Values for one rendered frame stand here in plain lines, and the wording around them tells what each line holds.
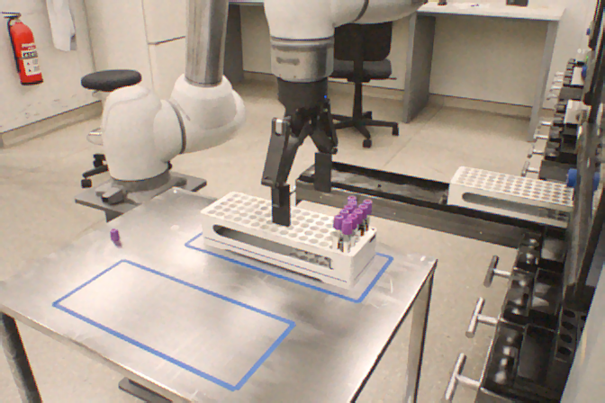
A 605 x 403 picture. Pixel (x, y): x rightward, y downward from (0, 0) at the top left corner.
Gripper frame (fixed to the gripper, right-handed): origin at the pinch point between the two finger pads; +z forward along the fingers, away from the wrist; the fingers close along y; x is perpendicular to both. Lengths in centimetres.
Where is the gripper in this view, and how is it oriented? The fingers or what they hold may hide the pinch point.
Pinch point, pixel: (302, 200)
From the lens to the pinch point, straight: 84.5
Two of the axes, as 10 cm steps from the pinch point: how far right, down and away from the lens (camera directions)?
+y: -4.8, 3.9, -7.8
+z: 0.0, 8.9, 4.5
